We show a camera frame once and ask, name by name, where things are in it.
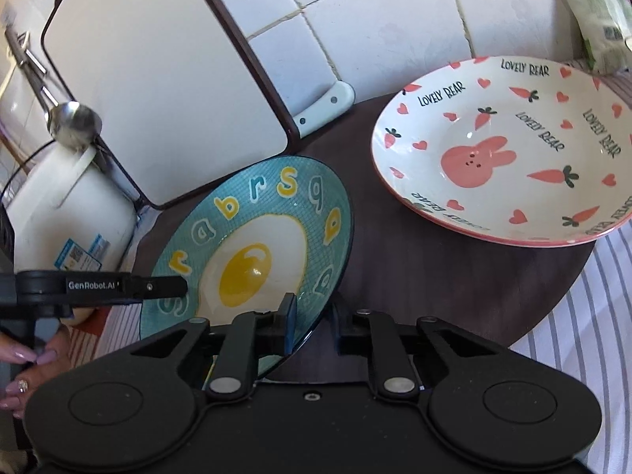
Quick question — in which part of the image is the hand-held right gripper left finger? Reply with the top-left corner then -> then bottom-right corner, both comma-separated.
129,292 -> 298,403

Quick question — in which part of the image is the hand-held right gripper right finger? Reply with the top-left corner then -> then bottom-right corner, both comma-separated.
332,301 -> 499,403

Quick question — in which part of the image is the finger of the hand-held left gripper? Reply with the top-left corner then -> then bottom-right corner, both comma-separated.
129,276 -> 189,303

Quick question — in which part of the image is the blue fried-egg print plate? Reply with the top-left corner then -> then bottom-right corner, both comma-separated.
139,156 -> 354,378

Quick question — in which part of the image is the person's left hand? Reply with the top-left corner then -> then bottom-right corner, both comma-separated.
0,330 -> 75,418

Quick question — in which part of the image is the red striped cloth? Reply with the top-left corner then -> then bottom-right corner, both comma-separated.
64,305 -> 149,372

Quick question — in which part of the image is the white rice cooker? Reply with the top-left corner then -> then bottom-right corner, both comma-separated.
5,141 -> 139,327

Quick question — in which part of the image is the metal ladle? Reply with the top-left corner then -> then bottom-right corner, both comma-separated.
5,24 -> 104,151

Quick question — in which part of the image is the white cutting board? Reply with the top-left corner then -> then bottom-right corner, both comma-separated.
40,0 -> 303,209

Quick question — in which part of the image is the white bunny print plate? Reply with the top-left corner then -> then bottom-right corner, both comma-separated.
371,55 -> 632,246

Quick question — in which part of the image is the purple striped cloth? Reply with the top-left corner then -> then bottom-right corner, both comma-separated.
508,56 -> 632,474

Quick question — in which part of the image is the white green plastic packet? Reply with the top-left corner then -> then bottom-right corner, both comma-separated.
550,0 -> 632,76

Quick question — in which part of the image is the black cable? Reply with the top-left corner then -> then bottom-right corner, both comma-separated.
0,138 -> 55,208

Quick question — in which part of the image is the white knife handle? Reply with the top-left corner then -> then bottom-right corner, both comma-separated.
293,80 -> 356,138

